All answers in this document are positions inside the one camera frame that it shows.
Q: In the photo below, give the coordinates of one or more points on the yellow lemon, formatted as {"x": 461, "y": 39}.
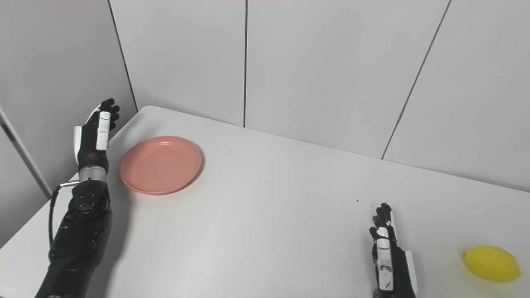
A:
{"x": 492, "y": 263}

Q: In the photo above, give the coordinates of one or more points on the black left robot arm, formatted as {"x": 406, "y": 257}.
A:
{"x": 76, "y": 236}

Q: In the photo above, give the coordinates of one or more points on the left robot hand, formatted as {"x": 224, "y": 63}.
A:
{"x": 93, "y": 136}

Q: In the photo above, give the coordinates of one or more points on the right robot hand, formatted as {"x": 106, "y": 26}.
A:
{"x": 389, "y": 256}

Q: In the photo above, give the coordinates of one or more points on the pink round plate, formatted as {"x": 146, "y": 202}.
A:
{"x": 160, "y": 164}

